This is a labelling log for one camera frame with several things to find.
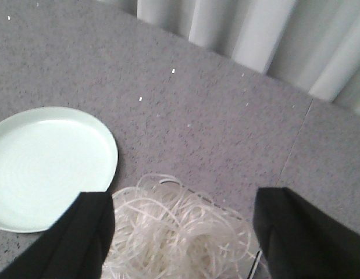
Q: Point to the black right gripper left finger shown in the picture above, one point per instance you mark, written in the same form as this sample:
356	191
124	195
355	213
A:
75	246

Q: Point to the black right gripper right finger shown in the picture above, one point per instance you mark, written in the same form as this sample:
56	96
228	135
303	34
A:
300	241

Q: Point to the white translucent vermicelli bundle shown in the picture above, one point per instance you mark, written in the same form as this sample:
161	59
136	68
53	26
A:
159	231

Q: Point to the light green round plate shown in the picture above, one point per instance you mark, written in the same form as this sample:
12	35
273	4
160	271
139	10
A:
47	157

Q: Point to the white pleated curtain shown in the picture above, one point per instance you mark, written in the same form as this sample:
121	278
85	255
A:
313	45

